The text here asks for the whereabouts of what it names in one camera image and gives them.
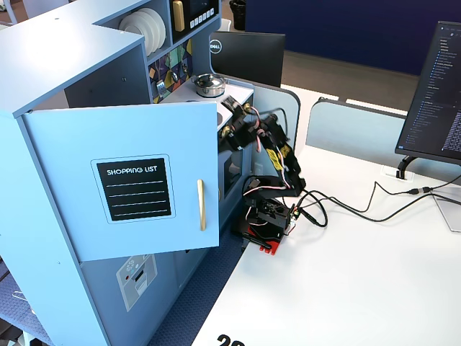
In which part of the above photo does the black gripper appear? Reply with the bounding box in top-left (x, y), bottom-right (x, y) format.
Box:
top-left (220, 94), bottom-right (250, 124)

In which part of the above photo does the cabinet door with shopping list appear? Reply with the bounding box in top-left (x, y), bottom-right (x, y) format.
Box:
top-left (21, 101), bottom-right (221, 262)

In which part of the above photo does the silver toy pot with lid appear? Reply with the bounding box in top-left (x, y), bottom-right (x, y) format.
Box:
top-left (191, 73), bottom-right (228, 99)

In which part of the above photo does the light blue desk divider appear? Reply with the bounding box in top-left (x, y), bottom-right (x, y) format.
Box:
top-left (249, 81), bottom-right (302, 154)
top-left (305, 97), bottom-right (408, 171)

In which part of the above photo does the black Dell monitor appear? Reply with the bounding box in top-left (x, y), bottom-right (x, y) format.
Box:
top-left (209, 30), bottom-right (287, 89)

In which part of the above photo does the black trash bin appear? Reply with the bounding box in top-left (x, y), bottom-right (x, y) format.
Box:
top-left (228, 0), bottom-right (248, 32)

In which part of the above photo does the black toy microwave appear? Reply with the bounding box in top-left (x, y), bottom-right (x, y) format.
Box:
top-left (169, 0), bottom-right (221, 46)

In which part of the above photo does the white toy plate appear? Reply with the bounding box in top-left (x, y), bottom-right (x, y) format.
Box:
top-left (133, 9), bottom-right (160, 55)
top-left (143, 7), bottom-right (167, 51)
top-left (118, 13), bottom-right (148, 56)

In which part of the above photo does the dark blue office partition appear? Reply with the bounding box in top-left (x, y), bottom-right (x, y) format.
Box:
top-left (244, 0), bottom-right (461, 77)

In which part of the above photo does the red table clamp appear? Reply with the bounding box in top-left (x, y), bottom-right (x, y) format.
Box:
top-left (258, 239), bottom-right (284, 256)

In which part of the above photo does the light blue toy kitchen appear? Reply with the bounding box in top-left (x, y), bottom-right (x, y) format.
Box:
top-left (0, 0), bottom-right (255, 346)

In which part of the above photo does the grey ice dispenser sticker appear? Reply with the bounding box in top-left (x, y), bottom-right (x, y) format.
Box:
top-left (115, 253), bottom-right (160, 313)

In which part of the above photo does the monitor showing code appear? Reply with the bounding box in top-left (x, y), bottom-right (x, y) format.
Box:
top-left (394, 20), bottom-right (461, 165)

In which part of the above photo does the gold straight door handle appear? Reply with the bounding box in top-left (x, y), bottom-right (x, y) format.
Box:
top-left (196, 179), bottom-right (207, 232)

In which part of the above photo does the gold microwave handle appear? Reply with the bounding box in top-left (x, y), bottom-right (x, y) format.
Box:
top-left (171, 0), bottom-right (186, 33)

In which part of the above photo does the white desk cable grommet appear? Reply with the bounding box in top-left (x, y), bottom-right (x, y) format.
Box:
top-left (380, 167), bottom-right (416, 182)

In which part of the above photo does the black cable with connector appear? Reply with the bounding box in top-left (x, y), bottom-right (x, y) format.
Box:
top-left (297, 186), bottom-right (461, 228)

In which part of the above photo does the grey monitor base plate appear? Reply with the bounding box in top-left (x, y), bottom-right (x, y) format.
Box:
top-left (433, 193), bottom-right (461, 232)

